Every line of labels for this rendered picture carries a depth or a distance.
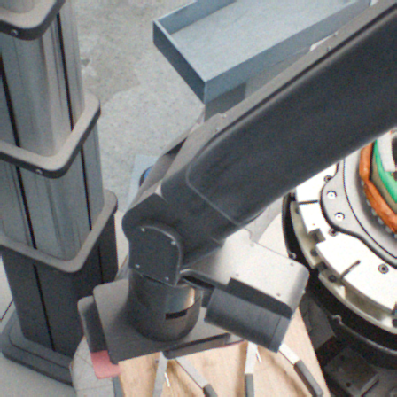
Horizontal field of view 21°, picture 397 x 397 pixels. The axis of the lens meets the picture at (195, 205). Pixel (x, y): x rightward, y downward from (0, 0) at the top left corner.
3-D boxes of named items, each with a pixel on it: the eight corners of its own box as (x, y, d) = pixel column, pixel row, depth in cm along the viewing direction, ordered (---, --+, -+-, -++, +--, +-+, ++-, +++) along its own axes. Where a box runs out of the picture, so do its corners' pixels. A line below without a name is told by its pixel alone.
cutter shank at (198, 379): (209, 386, 99) (209, 384, 99) (202, 391, 99) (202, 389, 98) (167, 340, 102) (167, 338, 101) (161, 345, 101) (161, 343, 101)
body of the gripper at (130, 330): (234, 338, 85) (245, 301, 79) (111, 369, 83) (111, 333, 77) (211, 268, 88) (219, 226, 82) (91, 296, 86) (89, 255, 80)
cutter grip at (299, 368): (323, 398, 99) (324, 393, 98) (315, 402, 99) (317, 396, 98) (299, 363, 101) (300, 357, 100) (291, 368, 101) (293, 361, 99)
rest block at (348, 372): (346, 348, 130) (349, 341, 128) (377, 379, 128) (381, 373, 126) (323, 369, 129) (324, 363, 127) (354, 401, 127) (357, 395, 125)
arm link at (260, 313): (186, 129, 73) (134, 219, 68) (342, 193, 71) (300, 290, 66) (167, 230, 82) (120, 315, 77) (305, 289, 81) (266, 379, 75)
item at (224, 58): (294, 74, 156) (319, -65, 131) (339, 125, 151) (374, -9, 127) (153, 151, 148) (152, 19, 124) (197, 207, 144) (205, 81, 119)
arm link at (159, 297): (151, 195, 76) (115, 260, 73) (239, 232, 75) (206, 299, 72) (148, 239, 82) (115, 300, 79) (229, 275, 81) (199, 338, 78)
